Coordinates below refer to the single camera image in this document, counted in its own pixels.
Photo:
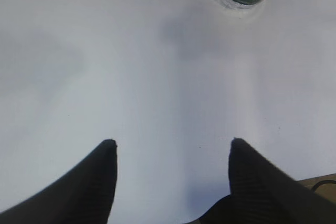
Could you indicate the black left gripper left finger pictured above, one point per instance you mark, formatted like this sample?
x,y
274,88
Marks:
x,y
85,194

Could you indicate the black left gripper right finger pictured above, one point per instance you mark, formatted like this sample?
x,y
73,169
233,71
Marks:
x,y
262,193

